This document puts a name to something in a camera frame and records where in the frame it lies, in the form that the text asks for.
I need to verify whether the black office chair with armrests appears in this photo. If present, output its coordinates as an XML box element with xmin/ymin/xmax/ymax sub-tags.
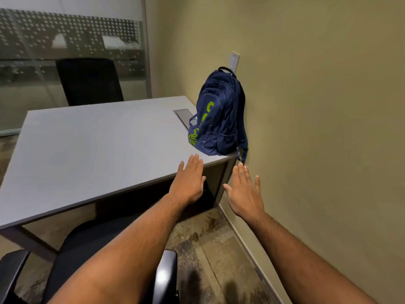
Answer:
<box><xmin>0</xmin><ymin>214</ymin><xmax>180</xmax><ymax>304</ymax></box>

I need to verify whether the navy blue backpack green print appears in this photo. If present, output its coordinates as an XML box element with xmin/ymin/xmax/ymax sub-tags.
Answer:
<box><xmin>188</xmin><ymin>66</ymin><xmax>249</xmax><ymax>164</ymax></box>

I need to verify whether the black high-back office chair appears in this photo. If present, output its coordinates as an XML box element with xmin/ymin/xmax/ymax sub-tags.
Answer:
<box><xmin>55</xmin><ymin>58</ymin><xmax>124</xmax><ymax>107</ymax></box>

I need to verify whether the person's right hand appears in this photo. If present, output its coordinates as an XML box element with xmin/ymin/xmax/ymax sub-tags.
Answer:
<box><xmin>223</xmin><ymin>163</ymin><xmax>266</xmax><ymax>221</ymax></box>

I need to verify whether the person's left hand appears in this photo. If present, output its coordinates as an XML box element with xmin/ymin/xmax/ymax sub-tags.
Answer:
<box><xmin>168</xmin><ymin>154</ymin><xmax>207</xmax><ymax>207</ymax></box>

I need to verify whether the frosted dotted glass partition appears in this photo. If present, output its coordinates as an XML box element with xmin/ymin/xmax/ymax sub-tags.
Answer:
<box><xmin>0</xmin><ymin>8</ymin><xmax>152</xmax><ymax>136</ymax></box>

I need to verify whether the person's right forearm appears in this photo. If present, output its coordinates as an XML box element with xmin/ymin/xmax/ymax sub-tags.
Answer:
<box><xmin>245</xmin><ymin>209</ymin><xmax>378</xmax><ymax>304</ymax></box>

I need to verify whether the person's left forearm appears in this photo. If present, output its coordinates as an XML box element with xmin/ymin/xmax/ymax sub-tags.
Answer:
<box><xmin>47</xmin><ymin>193</ymin><xmax>187</xmax><ymax>304</ymax></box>

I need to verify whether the grey office desk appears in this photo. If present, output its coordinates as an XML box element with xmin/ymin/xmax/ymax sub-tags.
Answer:
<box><xmin>0</xmin><ymin>96</ymin><xmax>238</xmax><ymax>264</ymax></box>

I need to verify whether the metal desk cable hatch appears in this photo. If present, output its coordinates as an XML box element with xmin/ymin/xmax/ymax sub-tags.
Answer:
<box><xmin>173</xmin><ymin>109</ymin><xmax>198</xmax><ymax>131</ymax></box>

